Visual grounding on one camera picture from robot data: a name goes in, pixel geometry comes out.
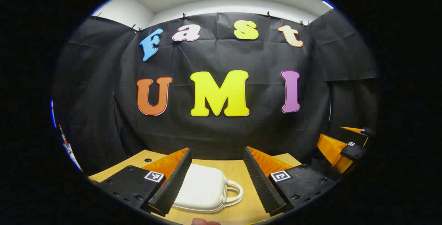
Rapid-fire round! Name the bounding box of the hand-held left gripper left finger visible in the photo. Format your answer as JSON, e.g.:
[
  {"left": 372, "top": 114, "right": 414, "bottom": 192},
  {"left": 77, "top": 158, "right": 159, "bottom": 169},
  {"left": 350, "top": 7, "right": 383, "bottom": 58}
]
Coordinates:
[{"left": 89, "top": 147, "right": 193, "bottom": 217}]

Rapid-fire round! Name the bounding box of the white suitcase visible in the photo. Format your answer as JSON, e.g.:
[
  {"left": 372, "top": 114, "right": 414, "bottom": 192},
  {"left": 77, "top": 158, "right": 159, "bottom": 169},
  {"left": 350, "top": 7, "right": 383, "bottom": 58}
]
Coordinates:
[{"left": 171, "top": 163, "right": 244, "bottom": 214}]

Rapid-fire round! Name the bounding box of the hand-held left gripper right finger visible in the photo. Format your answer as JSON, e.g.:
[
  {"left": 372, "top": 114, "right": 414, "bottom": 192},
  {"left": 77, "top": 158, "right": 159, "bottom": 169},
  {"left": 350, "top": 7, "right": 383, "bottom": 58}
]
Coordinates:
[{"left": 243, "top": 146, "right": 342, "bottom": 217}]

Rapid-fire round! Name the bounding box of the black backdrop cloth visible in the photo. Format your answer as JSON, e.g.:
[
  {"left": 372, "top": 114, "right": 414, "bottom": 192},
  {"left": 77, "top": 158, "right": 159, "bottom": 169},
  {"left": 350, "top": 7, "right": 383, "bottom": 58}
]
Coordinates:
[{"left": 52, "top": 9, "right": 380, "bottom": 175}]

